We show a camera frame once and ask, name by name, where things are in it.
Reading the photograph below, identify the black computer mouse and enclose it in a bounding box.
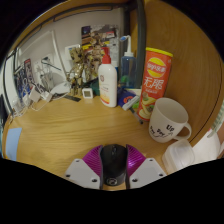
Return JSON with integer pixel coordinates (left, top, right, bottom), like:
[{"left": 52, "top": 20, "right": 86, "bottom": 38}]
[{"left": 99, "top": 143, "right": 129, "bottom": 188}]

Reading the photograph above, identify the grey metal desk frame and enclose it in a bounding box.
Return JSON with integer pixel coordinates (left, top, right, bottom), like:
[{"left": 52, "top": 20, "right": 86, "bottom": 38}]
[{"left": 1, "top": 0, "right": 148, "bottom": 111}]

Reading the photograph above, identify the blue robot model kit box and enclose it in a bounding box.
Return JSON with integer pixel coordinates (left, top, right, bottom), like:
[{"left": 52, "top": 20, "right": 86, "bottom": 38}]
[{"left": 13, "top": 59, "right": 34, "bottom": 98}]

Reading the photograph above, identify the white charger block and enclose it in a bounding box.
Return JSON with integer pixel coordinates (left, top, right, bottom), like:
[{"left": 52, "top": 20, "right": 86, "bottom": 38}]
[{"left": 28, "top": 87, "right": 43, "bottom": 103}]

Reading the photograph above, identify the small white cube clock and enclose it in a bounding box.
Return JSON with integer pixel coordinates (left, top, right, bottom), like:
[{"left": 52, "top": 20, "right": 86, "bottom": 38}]
[{"left": 81, "top": 87, "right": 94, "bottom": 100}]

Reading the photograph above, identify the light blue mouse pad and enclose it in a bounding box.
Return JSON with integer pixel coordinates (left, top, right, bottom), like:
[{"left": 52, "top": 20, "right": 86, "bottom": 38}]
[{"left": 4, "top": 127, "right": 23, "bottom": 163}]

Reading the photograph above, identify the blue spray bottle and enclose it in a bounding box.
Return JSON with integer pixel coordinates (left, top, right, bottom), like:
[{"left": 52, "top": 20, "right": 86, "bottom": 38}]
[{"left": 118, "top": 34, "right": 138, "bottom": 90}]

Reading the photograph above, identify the colourful model kit box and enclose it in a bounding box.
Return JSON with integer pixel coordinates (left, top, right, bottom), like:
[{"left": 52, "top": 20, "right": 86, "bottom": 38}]
[{"left": 80, "top": 24, "right": 120, "bottom": 56}]

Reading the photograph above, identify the white mug with black writing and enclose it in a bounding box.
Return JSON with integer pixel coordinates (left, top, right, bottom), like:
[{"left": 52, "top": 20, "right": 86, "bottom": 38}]
[{"left": 148, "top": 97, "right": 193, "bottom": 144}]

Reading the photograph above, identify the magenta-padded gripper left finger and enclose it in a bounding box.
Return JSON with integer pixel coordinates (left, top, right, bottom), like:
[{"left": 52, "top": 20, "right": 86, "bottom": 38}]
[{"left": 64, "top": 144, "right": 104, "bottom": 190}]

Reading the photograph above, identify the white wall socket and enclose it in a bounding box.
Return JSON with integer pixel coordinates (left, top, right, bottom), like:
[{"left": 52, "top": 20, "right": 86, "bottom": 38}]
[{"left": 64, "top": 44, "right": 81, "bottom": 61}]

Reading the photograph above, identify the orange chip canister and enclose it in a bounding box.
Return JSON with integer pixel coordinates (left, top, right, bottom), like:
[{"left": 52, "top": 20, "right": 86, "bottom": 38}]
[{"left": 137, "top": 47, "right": 174, "bottom": 122}]

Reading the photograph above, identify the dark green pouch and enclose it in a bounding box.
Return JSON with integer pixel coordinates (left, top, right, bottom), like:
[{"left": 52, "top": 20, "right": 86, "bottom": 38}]
[{"left": 89, "top": 78, "right": 101, "bottom": 96}]

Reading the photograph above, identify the golden robot model figure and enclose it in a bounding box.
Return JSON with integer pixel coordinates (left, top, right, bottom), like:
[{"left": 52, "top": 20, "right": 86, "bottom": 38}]
[{"left": 65, "top": 44, "right": 103, "bottom": 97}]

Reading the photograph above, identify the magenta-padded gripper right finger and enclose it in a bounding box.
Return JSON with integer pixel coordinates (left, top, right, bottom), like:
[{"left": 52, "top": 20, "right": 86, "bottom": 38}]
[{"left": 125, "top": 144, "right": 167, "bottom": 190}]

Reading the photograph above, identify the clear plastic food container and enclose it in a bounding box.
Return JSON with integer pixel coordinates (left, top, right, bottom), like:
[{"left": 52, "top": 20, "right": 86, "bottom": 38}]
[{"left": 161, "top": 139, "right": 196, "bottom": 175}]

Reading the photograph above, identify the white bottle with red cap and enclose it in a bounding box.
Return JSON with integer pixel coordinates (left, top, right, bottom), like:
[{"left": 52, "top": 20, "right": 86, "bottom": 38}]
[{"left": 97, "top": 53, "right": 119, "bottom": 108}]

